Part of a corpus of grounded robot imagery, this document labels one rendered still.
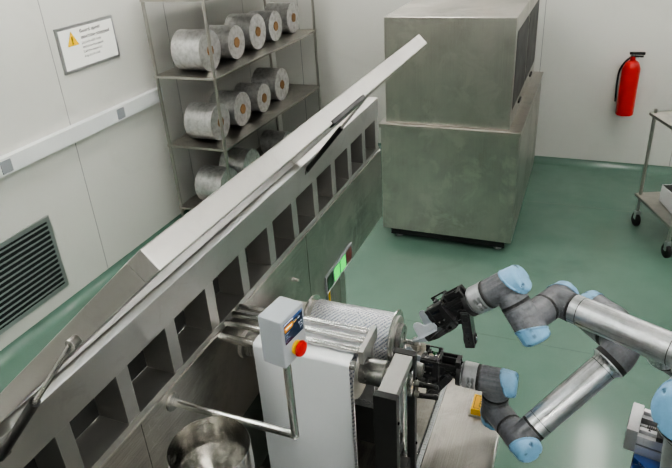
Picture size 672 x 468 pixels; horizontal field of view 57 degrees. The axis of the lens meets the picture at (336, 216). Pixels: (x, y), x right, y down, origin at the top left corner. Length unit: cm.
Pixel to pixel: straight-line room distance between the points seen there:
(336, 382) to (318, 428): 17
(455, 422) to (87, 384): 119
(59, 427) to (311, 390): 57
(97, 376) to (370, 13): 536
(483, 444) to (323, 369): 70
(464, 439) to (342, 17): 496
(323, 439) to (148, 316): 55
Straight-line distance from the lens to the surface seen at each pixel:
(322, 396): 148
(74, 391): 117
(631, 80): 585
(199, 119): 485
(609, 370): 182
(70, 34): 438
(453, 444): 196
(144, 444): 138
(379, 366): 148
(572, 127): 615
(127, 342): 125
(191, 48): 470
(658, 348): 157
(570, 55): 597
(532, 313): 158
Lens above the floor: 233
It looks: 27 degrees down
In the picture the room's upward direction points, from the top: 4 degrees counter-clockwise
